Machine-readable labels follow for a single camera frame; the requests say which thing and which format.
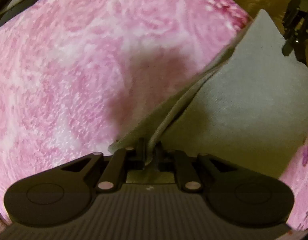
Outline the grey knit cloth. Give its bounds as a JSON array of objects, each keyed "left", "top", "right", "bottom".
[{"left": 109, "top": 10, "right": 308, "bottom": 178}]

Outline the pink rose blanket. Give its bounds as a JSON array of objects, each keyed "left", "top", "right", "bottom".
[{"left": 0, "top": 0, "right": 308, "bottom": 232}]

